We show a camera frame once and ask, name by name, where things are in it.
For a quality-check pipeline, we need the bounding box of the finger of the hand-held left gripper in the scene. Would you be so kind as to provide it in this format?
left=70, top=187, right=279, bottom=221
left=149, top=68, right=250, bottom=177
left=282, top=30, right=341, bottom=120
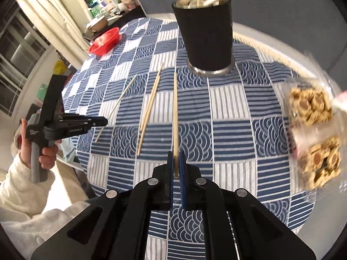
left=57, top=115, right=109, bottom=137

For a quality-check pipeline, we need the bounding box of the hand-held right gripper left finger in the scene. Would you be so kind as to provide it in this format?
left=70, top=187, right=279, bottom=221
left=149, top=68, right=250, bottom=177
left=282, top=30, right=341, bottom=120
left=30, top=151, right=174, bottom=260

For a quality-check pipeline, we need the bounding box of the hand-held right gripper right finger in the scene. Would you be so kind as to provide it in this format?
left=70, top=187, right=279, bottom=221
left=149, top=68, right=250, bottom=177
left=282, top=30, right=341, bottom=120
left=179, top=151, right=317, bottom=260

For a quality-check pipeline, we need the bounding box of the black metal cup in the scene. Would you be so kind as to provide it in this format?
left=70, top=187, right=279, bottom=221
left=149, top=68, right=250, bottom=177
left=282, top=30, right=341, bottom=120
left=172, top=0, right=234, bottom=77

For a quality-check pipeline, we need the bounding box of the person's left forearm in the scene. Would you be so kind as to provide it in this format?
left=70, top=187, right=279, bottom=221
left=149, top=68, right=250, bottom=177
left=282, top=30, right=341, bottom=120
left=0, top=153, right=59, bottom=220

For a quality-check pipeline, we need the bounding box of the person's left hand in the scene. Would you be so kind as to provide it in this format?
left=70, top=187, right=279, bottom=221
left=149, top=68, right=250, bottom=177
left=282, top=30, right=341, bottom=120
left=17, top=119, right=59, bottom=171

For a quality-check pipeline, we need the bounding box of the green bag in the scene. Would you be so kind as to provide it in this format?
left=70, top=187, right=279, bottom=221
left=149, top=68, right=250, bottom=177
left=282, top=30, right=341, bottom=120
left=36, top=83, right=49, bottom=100

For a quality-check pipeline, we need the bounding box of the yellow bag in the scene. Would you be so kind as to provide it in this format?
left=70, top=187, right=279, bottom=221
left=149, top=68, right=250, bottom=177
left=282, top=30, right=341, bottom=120
left=53, top=60, right=67, bottom=75

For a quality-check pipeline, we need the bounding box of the barred window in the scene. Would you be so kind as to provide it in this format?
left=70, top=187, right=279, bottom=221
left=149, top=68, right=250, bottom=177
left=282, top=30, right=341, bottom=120
left=0, top=5, right=55, bottom=114

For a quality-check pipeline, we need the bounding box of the blue white patterned tablecloth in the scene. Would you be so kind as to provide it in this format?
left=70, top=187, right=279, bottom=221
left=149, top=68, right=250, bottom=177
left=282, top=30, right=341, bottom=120
left=62, top=18, right=318, bottom=260

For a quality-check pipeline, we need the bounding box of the red plastic bowl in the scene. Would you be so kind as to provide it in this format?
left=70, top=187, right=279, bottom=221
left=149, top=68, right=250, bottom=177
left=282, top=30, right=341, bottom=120
left=88, top=27, right=121, bottom=56

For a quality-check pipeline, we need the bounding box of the brown bowl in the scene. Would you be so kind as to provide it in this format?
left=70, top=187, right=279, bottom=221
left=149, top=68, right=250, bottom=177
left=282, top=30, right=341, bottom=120
left=85, top=15, right=107, bottom=31

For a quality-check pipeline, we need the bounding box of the cream curtain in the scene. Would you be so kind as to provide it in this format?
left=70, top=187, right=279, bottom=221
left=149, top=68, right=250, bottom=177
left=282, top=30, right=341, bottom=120
left=16, top=0, right=90, bottom=68

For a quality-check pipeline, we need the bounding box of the green bottle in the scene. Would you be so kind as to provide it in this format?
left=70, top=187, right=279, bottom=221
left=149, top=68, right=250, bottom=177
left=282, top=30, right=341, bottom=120
left=88, top=0, right=102, bottom=17

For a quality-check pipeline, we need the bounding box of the dark side table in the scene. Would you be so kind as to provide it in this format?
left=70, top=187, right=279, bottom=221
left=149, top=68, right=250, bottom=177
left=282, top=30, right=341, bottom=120
left=83, top=5, right=147, bottom=40

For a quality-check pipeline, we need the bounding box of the white fleece garment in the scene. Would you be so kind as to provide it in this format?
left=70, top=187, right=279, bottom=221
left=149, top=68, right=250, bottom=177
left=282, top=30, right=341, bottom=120
left=0, top=200, right=91, bottom=254

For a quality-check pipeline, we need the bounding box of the clear cookie packet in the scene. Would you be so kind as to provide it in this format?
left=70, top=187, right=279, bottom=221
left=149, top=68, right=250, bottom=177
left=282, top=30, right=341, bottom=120
left=280, top=50, right=347, bottom=195

